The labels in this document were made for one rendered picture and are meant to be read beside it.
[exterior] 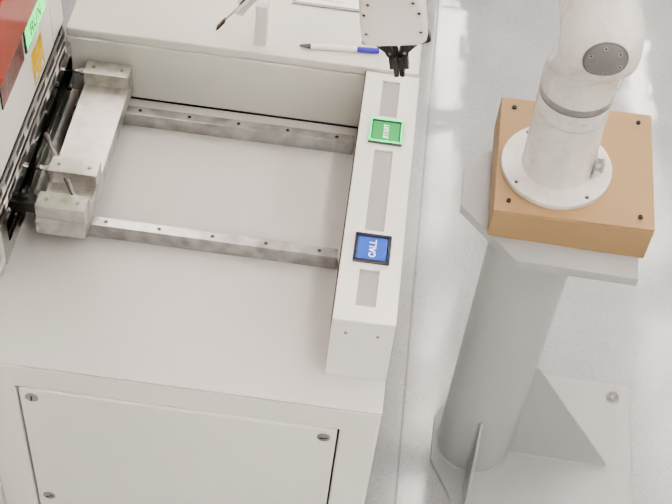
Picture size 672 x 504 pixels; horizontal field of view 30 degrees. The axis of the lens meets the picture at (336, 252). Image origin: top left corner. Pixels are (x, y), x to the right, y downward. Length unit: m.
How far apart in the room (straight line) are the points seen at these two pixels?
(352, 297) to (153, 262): 0.38
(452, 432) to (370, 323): 0.95
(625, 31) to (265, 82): 0.70
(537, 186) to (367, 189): 0.31
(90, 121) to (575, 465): 1.35
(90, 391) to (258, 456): 0.29
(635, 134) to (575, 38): 0.47
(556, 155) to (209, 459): 0.75
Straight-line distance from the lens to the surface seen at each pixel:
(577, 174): 2.13
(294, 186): 2.18
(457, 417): 2.69
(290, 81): 2.24
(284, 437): 1.98
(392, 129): 2.09
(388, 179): 2.02
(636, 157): 2.24
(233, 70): 2.24
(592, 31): 1.83
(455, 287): 3.14
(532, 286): 2.30
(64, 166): 2.09
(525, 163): 2.15
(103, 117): 2.21
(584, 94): 1.98
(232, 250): 2.06
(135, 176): 2.19
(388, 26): 1.91
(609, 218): 2.14
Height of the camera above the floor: 2.39
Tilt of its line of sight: 49 degrees down
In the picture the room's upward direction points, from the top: 7 degrees clockwise
